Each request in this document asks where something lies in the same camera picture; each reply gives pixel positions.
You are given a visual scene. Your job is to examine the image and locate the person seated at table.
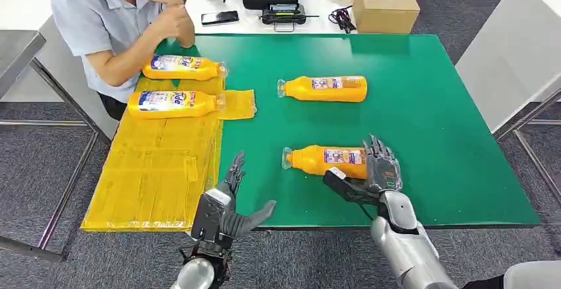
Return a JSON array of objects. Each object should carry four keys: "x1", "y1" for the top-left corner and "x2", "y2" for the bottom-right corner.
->
[{"x1": 50, "y1": 0, "x2": 196, "y2": 122}]

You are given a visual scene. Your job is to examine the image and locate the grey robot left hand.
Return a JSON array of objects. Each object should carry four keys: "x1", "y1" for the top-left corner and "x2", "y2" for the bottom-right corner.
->
[{"x1": 191, "y1": 150, "x2": 278, "y2": 251}]

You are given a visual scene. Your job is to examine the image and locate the black smartphone lying flat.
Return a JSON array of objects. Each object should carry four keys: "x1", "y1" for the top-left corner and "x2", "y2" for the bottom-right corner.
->
[{"x1": 200, "y1": 10, "x2": 240, "y2": 26}]

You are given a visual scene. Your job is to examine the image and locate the black remote controller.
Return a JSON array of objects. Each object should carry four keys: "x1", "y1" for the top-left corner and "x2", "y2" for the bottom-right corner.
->
[{"x1": 258, "y1": 3, "x2": 320, "y2": 32}]

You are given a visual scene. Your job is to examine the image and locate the yellow plastic sheet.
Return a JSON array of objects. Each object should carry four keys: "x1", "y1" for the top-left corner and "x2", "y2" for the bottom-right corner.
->
[{"x1": 81, "y1": 76, "x2": 257, "y2": 233}]

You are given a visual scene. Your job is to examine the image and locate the black cable bundle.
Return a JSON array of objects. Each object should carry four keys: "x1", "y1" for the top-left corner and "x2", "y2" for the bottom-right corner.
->
[{"x1": 327, "y1": 5, "x2": 357, "y2": 34}]

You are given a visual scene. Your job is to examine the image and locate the white table with steel legs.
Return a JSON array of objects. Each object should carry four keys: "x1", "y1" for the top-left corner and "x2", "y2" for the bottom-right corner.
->
[{"x1": 0, "y1": 0, "x2": 120, "y2": 262}]

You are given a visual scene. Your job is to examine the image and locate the orange detergent bottle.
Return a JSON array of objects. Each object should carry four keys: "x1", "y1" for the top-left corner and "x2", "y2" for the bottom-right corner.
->
[
  {"x1": 276, "y1": 75, "x2": 368, "y2": 103},
  {"x1": 281, "y1": 145, "x2": 369, "y2": 180},
  {"x1": 127, "y1": 89, "x2": 226, "y2": 120},
  {"x1": 141, "y1": 54, "x2": 229, "y2": 81}
]

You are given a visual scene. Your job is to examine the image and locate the white table with case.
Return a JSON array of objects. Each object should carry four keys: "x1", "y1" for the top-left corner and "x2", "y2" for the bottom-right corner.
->
[{"x1": 186, "y1": 0, "x2": 389, "y2": 34}]

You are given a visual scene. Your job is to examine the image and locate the white side table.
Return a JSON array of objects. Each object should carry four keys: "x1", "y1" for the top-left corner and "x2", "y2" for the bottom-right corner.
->
[{"x1": 454, "y1": 0, "x2": 561, "y2": 204}]

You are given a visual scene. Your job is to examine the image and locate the grey steel table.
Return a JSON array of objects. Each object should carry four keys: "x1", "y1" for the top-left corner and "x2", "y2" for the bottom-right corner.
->
[{"x1": 0, "y1": 30, "x2": 47, "y2": 99}]

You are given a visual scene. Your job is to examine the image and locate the brown cardboard box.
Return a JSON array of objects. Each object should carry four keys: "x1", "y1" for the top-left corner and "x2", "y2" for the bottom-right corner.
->
[{"x1": 351, "y1": 0, "x2": 421, "y2": 34}]

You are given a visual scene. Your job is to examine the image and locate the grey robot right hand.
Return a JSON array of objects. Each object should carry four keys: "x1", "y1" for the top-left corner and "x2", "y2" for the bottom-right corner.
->
[{"x1": 323, "y1": 134, "x2": 403, "y2": 207}]

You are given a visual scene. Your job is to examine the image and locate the green table mat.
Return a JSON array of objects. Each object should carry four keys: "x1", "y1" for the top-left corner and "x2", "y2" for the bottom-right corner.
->
[{"x1": 155, "y1": 33, "x2": 540, "y2": 229}]

